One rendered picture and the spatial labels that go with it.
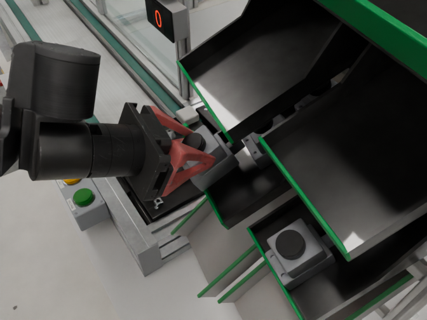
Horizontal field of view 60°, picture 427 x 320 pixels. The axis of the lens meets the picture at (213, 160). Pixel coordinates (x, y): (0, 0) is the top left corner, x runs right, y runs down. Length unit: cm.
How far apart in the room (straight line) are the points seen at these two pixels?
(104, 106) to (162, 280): 54
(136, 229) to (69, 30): 92
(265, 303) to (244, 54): 38
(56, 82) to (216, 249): 43
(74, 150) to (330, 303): 31
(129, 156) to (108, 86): 81
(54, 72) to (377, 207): 29
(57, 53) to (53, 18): 128
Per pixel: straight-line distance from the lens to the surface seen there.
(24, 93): 37
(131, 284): 84
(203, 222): 70
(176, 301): 81
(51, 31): 154
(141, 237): 77
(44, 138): 36
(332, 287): 46
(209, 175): 48
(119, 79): 121
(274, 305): 62
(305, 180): 34
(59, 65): 34
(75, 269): 88
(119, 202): 83
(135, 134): 40
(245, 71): 42
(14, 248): 96
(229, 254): 65
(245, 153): 53
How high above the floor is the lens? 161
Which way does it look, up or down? 48 degrees down
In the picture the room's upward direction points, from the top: straight up
